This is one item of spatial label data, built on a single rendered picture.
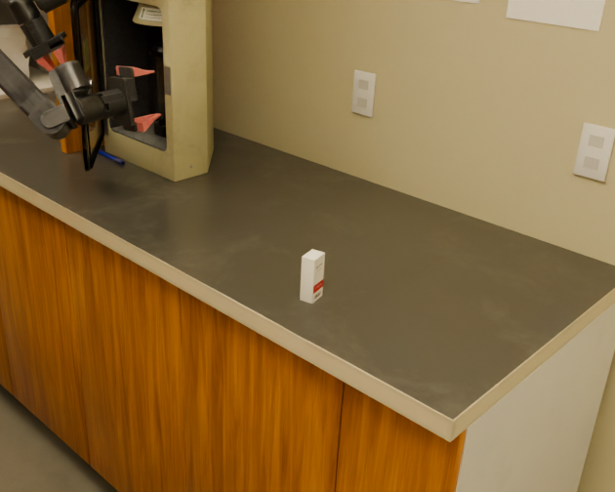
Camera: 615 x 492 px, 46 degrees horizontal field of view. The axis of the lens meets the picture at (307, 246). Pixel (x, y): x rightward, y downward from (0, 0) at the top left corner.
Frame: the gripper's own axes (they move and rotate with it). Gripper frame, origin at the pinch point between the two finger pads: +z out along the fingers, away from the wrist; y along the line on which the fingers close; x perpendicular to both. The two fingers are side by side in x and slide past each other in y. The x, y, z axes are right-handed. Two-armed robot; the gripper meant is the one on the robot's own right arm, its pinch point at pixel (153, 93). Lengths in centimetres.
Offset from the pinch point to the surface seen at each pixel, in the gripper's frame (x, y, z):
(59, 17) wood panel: 44.0, 15.8, 5.4
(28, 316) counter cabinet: 53, -65, -17
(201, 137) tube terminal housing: 10.4, -15.9, 20.3
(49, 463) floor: 53, -114, -22
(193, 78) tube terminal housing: 8.5, -0.4, 18.7
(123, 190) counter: 15.2, -24.8, -2.5
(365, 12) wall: -18, 12, 55
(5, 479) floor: 55, -113, -35
